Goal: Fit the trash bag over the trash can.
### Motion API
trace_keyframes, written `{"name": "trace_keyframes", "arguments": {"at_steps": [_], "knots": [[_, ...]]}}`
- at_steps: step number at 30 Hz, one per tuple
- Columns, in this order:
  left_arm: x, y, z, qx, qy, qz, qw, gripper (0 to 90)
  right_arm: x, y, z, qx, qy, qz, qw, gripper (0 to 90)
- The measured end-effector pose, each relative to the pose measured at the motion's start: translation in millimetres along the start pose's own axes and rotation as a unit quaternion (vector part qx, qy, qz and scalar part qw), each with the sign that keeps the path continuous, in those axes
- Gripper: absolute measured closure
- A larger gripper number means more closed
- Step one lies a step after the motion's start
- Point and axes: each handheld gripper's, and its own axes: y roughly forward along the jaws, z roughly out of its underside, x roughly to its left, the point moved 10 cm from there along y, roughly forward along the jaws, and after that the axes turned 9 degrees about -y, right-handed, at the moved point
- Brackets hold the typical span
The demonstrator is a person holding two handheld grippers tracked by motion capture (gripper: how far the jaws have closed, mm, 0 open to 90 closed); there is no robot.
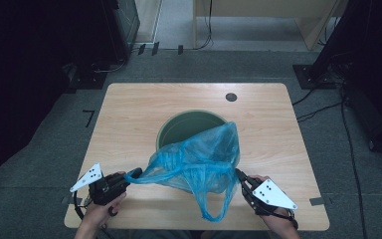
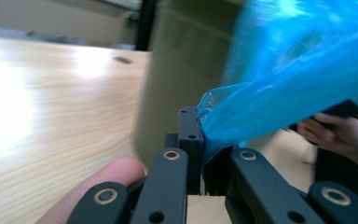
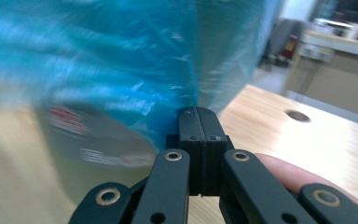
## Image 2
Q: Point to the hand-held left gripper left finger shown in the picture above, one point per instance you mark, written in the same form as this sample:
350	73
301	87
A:
192	140

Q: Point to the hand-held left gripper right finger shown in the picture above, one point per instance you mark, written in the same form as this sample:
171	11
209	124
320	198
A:
216	174

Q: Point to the green plastic bucket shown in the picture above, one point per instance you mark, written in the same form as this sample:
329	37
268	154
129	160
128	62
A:
183	68

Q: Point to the blue plastic bag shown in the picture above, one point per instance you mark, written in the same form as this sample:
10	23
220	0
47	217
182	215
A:
286	77

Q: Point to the black metal stand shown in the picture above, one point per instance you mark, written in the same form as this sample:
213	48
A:
145	25

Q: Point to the light wooden background desk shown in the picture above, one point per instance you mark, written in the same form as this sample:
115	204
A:
59	18

